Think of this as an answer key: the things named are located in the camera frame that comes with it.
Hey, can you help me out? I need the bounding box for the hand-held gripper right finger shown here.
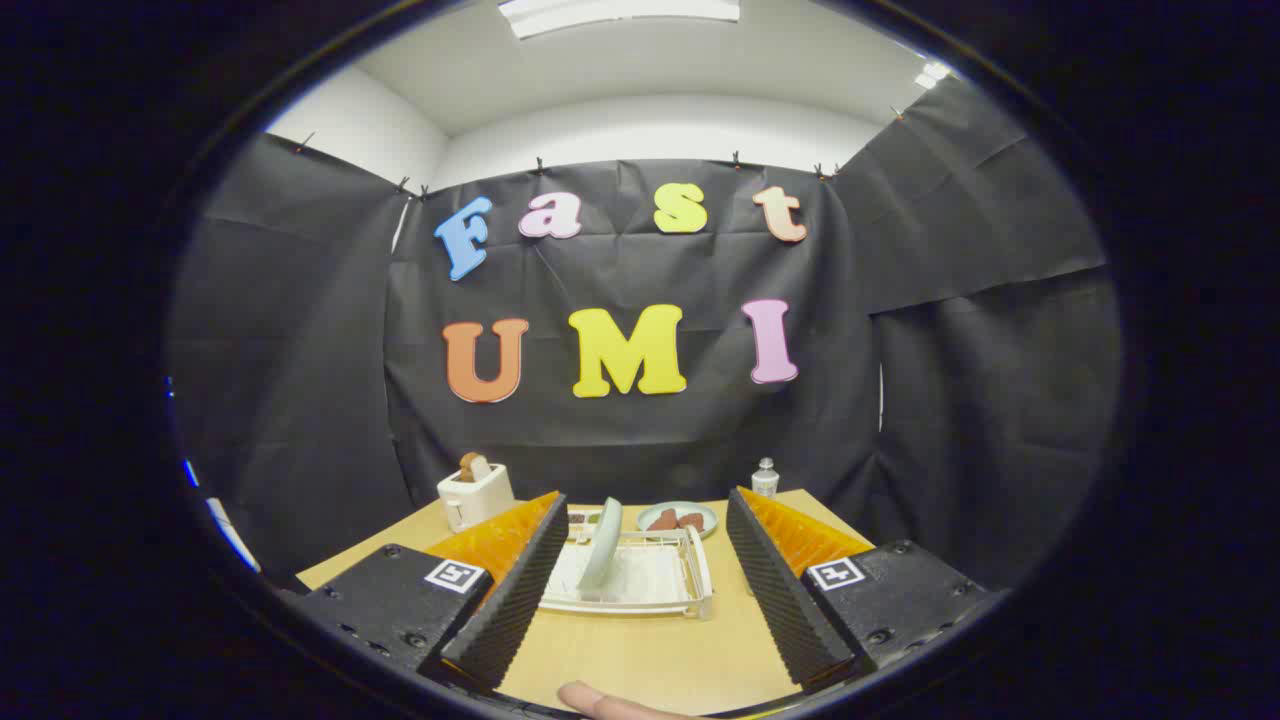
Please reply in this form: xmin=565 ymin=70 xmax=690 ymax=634
xmin=726 ymin=487 xmax=1006 ymax=691

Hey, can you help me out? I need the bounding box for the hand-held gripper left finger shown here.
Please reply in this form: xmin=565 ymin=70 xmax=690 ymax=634
xmin=285 ymin=490 xmax=571 ymax=693

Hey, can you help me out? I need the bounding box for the light green plate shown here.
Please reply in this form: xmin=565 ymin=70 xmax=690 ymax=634
xmin=578 ymin=497 xmax=623 ymax=591

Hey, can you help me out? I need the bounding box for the white wire dish rack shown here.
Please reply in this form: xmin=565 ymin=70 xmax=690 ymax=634
xmin=540 ymin=505 xmax=714 ymax=621

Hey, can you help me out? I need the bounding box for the small green plate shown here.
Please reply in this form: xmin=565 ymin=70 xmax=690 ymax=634
xmin=637 ymin=501 xmax=718 ymax=539

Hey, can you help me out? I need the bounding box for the white toaster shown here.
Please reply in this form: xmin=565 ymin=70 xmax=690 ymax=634
xmin=437 ymin=463 xmax=515 ymax=533

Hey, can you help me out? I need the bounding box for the black backdrop cloth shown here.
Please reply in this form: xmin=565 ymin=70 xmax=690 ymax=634
xmin=170 ymin=75 xmax=1121 ymax=591

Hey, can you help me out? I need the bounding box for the long ceiling light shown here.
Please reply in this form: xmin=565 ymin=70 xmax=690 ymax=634
xmin=498 ymin=0 xmax=742 ymax=40

